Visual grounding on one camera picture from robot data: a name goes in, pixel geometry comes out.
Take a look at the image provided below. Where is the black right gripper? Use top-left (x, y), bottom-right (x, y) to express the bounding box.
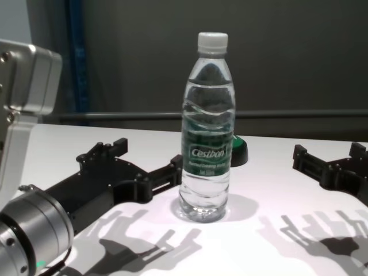
top-left (292, 141), bottom-right (368, 208)

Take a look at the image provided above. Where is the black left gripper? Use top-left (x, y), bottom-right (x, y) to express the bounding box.
top-left (43, 137), bottom-right (183, 230)

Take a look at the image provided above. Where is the clear water bottle green label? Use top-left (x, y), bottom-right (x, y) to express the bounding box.
top-left (178, 32), bottom-right (237, 223)

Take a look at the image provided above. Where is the green YES button black base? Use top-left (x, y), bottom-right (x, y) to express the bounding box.
top-left (231, 135), bottom-right (248, 167)

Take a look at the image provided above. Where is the grey horizontal rail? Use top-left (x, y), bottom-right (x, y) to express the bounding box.
top-left (56, 110), bottom-right (368, 122)

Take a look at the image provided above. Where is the blue vertical post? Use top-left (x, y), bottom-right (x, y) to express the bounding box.
top-left (65, 0), bottom-right (93, 125)

